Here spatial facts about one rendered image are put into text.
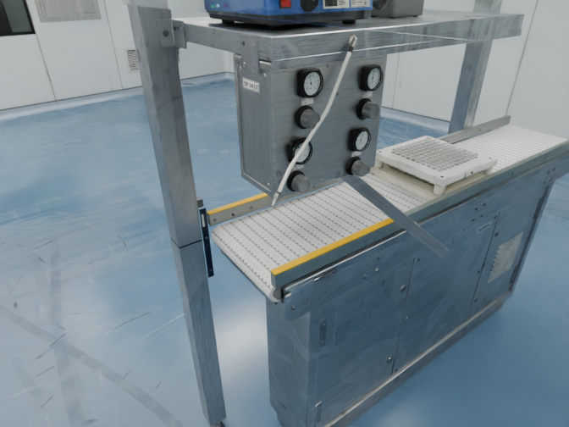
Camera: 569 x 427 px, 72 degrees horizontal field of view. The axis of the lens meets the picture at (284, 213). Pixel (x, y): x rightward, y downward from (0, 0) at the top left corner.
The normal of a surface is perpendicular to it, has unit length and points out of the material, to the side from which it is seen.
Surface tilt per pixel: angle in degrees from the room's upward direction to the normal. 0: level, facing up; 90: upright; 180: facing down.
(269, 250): 0
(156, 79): 90
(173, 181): 90
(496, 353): 0
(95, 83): 90
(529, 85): 90
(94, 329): 0
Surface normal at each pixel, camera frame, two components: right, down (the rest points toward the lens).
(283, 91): 0.58, 0.40
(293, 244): -0.01, -0.86
